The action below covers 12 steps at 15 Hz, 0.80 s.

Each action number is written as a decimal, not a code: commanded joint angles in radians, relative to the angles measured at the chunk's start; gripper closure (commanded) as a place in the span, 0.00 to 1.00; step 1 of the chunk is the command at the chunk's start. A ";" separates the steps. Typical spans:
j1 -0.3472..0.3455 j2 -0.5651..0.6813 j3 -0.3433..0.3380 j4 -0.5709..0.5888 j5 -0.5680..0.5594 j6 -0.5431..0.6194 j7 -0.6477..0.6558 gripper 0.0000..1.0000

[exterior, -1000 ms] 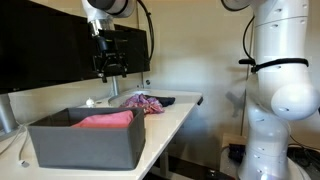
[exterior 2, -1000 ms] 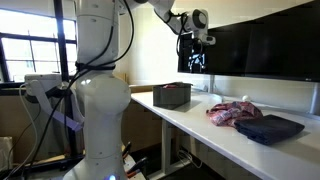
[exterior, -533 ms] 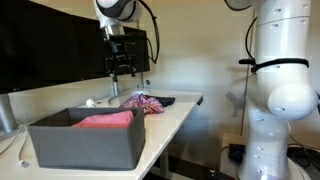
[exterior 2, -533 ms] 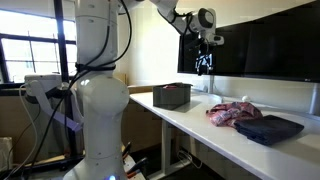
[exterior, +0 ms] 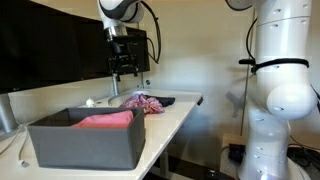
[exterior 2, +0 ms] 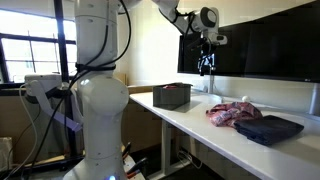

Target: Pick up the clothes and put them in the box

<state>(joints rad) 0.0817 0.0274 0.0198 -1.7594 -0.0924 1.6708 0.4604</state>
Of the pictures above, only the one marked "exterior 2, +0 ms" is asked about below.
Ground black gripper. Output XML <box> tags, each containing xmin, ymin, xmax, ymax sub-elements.
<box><xmin>198</xmin><ymin>38</ymin><xmax>216</xmax><ymax>77</ymax></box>

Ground pink blue floral cloth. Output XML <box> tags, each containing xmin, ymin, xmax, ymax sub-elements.
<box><xmin>205</xmin><ymin>101</ymin><xmax>264</xmax><ymax>128</ymax></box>

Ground grey rectangular box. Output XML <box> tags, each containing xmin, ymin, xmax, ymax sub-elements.
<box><xmin>152</xmin><ymin>82</ymin><xmax>193</xmax><ymax>111</ymax></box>

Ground brown cardboard box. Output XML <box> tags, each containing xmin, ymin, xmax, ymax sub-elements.
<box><xmin>113</xmin><ymin>73</ymin><xmax>163</xmax><ymax>153</ymax></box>

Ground black flat monitor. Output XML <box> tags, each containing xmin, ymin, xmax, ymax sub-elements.
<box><xmin>250</xmin><ymin>0</ymin><xmax>320</xmax><ymax>84</ymax></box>
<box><xmin>177</xmin><ymin>21</ymin><xmax>253</xmax><ymax>77</ymax></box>

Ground dark navy folded cloth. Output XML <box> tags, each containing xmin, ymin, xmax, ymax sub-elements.
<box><xmin>233</xmin><ymin>114</ymin><xmax>305</xmax><ymax>147</ymax></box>

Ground white desk leg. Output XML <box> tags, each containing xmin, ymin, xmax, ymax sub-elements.
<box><xmin>161</xmin><ymin>119</ymin><xmax>192</xmax><ymax>178</ymax></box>

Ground black vertical pole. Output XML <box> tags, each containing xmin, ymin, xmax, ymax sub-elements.
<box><xmin>53</xmin><ymin>0</ymin><xmax>78</xmax><ymax>158</ymax></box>

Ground white bin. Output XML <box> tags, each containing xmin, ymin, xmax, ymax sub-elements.
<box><xmin>0</xmin><ymin>136</ymin><xmax>14</xmax><ymax>173</ymax></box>

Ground white cable under desk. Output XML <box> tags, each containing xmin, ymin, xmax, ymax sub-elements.
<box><xmin>176</xmin><ymin>149</ymin><xmax>203</xmax><ymax>170</ymax></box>

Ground black cable strap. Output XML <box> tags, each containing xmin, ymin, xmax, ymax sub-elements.
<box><xmin>75</xmin><ymin>62</ymin><xmax>118</xmax><ymax>73</ymax></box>

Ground red and black cables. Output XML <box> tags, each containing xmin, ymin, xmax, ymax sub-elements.
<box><xmin>121</xmin><ymin>141</ymin><xmax>148</xmax><ymax>179</ymax></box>

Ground white device on bracket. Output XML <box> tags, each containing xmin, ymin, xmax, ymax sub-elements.
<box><xmin>23</xmin><ymin>73</ymin><xmax>83</xmax><ymax>133</ymax></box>

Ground dark window frame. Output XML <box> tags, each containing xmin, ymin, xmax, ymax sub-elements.
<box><xmin>0</xmin><ymin>6</ymin><xmax>81</xmax><ymax>90</ymax></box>

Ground white hanging cable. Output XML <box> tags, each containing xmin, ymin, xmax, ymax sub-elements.
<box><xmin>4</xmin><ymin>83</ymin><xmax>40</xmax><ymax>179</ymax></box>

